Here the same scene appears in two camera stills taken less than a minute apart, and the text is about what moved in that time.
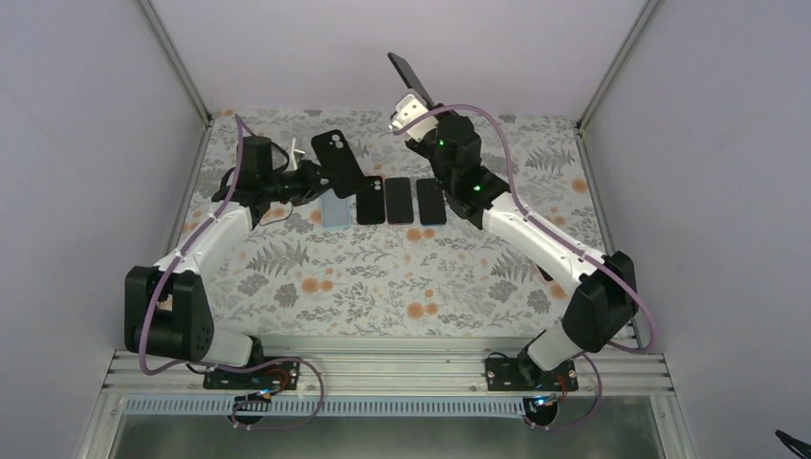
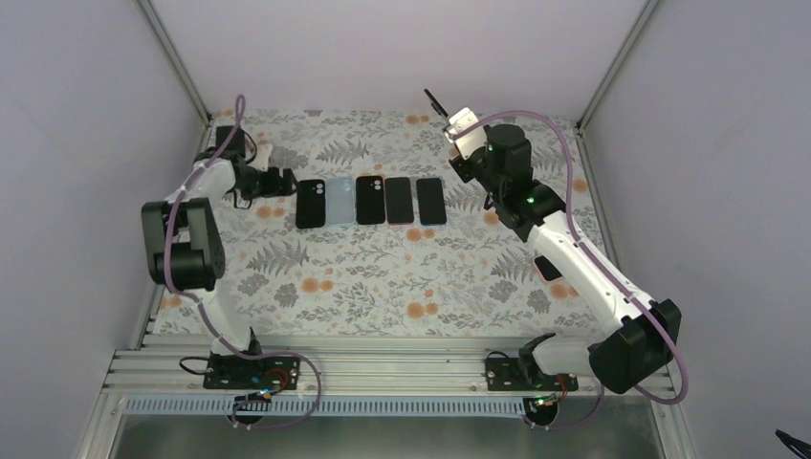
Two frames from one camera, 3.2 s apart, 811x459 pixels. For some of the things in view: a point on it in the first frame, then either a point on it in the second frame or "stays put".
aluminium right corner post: x=621 y=53 stays put
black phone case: x=370 y=202 stays put
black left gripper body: x=305 y=185 to x=271 y=188
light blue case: x=336 y=211 stays put
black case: x=339 y=165 to x=311 y=204
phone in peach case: x=546 y=278 stays put
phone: x=399 y=201 stays put
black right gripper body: x=430 y=156 to x=460 y=169
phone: x=431 y=202 stays put
